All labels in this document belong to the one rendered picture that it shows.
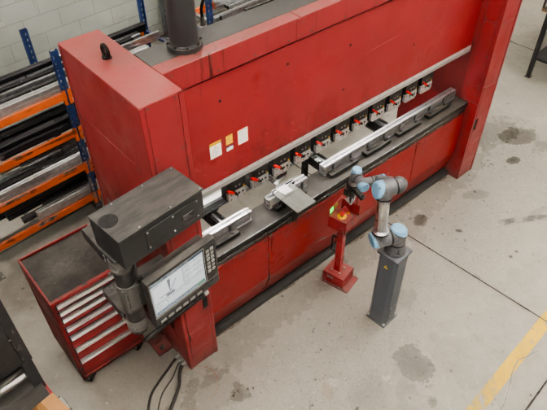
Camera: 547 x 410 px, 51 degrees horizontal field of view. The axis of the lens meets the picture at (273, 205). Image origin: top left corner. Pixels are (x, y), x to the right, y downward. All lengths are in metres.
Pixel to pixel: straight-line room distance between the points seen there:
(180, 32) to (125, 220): 1.03
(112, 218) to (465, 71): 3.69
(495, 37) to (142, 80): 3.20
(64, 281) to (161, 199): 1.28
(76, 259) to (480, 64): 3.66
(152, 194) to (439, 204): 3.51
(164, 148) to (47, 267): 1.38
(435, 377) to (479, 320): 0.66
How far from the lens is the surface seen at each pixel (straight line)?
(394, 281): 4.25
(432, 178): 5.92
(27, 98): 4.68
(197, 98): 3.22
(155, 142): 2.90
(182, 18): 3.07
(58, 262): 3.97
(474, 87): 5.49
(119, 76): 3.03
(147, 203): 2.76
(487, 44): 5.29
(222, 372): 4.40
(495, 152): 6.53
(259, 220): 4.12
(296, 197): 4.11
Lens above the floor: 3.79
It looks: 44 degrees down
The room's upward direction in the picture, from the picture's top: 1 degrees counter-clockwise
